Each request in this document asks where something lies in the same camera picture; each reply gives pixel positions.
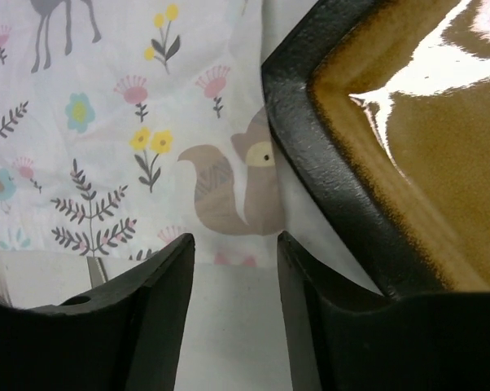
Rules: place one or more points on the square black amber plate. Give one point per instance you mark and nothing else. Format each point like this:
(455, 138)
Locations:
(382, 108)

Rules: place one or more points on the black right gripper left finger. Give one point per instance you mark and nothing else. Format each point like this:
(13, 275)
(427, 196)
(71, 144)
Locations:
(123, 335)

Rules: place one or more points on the floral animal print napkin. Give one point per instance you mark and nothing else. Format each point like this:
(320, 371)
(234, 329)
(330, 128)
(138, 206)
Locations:
(116, 120)

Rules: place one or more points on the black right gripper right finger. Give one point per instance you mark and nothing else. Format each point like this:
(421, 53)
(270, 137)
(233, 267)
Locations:
(341, 336)

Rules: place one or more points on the green-handled steel knife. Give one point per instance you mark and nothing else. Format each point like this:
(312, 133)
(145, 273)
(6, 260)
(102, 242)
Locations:
(97, 272)

